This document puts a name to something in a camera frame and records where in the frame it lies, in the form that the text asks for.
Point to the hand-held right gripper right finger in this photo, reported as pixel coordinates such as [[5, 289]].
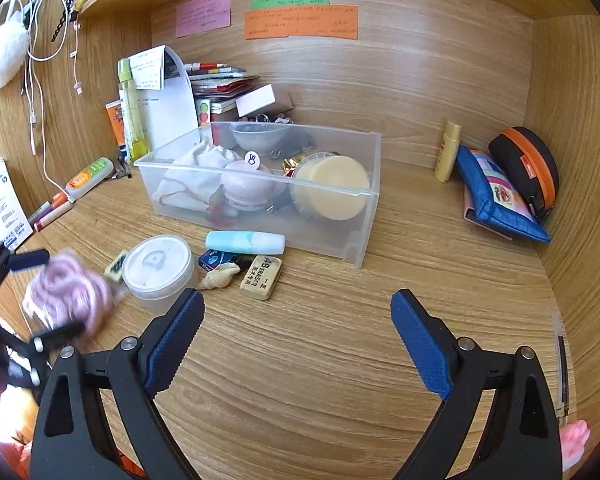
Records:
[[425, 345]]

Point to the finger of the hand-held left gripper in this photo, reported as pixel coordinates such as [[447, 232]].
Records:
[[60, 335], [30, 259]]

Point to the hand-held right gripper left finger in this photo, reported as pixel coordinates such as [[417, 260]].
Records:
[[172, 345]]

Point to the clear jar white lid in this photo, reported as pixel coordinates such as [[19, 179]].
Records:
[[157, 270]]

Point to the seashell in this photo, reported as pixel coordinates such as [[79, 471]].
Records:
[[220, 277]]

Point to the blue staples box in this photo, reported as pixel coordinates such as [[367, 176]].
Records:
[[217, 259]]

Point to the beige eraser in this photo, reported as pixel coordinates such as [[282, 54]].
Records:
[[261, 277]]

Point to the light blue tube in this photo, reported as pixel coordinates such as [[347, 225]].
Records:
[[245, 242]]

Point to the clear plastic storage box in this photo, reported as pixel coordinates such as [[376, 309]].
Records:
[[320, 240]]

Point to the pink round desk vacuum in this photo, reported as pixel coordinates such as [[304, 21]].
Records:
[[252, 182]]

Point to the cream jar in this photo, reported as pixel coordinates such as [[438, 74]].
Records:
[[330, 187]]

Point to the wooden desktop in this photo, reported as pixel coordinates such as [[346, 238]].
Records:
[[305, 360]]

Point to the purple marker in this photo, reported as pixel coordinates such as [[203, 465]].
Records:
[[55, 217]]

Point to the orange cap marker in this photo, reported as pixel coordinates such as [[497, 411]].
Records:
[[47, 205]]

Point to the white printed box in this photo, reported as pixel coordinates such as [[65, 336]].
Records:
[[2, 205]]

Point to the small black white packet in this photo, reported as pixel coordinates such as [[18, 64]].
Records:
[[114, 266]]

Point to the white green orange tube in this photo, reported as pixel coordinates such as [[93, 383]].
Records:
[[90, 176]]

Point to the orange padded jacket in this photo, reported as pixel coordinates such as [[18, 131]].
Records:
[[125, 465]]

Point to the metal clippers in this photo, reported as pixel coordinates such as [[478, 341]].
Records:
[[122, 169]]

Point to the pink wallet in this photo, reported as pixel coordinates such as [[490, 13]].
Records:
[[472, 217]]

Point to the clear pen black refill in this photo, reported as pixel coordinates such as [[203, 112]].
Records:
[[561, 370]]

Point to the blue zip pouch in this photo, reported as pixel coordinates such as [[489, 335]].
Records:
[[495, 205]]

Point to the orange packet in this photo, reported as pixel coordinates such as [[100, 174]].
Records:
[[115, 127]]

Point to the yellow-green liquid bottle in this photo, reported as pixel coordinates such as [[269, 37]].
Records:
[[132, 120]]

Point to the pink rubber toy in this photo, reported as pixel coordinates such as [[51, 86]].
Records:
[[575, 442]]

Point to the small yellow bottle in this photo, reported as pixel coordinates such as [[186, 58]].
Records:
[[447, 152]]

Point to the white fluffy plush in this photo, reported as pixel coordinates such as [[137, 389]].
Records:
[[0, 55]]

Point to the black orange zip case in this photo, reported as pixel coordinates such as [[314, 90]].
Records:
[[527, 160]]

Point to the white paper slip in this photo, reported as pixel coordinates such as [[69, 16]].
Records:
[[147, 67]]

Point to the small clear bowl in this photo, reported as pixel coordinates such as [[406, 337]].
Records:
[[260, 137]]

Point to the fruit print card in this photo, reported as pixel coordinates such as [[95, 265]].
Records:
[[204, 111]]

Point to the metal binder clips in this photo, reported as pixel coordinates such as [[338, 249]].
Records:
[[265, 119]]

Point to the small white box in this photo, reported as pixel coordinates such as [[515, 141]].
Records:
[[255, 101]]

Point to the stack of colourful booklets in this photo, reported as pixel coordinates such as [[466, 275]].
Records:
[[220, 85]]

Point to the red white pen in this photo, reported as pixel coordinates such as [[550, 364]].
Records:
[[205, 66]]

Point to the brown cardboard box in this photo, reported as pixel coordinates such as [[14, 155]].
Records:
[[284, 102]]

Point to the pink sticky note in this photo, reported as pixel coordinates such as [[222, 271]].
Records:
[[202, 12]]

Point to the orange sticky note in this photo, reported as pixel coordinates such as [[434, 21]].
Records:
[[300, 22]]

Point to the green sticky note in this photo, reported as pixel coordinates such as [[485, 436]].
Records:
[[290, 0]]

